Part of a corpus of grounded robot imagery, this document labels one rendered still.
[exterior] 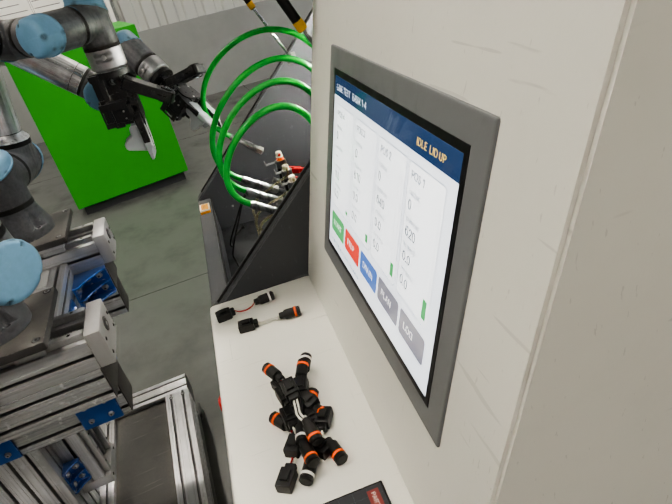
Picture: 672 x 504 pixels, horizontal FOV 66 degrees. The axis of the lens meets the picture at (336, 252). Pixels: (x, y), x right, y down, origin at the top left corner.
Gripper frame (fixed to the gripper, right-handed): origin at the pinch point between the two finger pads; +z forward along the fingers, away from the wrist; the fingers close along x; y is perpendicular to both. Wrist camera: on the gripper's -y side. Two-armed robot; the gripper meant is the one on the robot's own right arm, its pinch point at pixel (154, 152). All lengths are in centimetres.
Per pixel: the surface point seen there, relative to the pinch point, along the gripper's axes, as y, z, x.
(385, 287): -30, 3, 75
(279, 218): -22.1, 10.6, 31.8
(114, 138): 66, 69, -320
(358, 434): -22, 25, 77
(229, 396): -4, 25, 60
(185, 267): 30, 123, -172
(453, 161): -35, -17, 87
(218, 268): -5.6, 28.2, 12.5
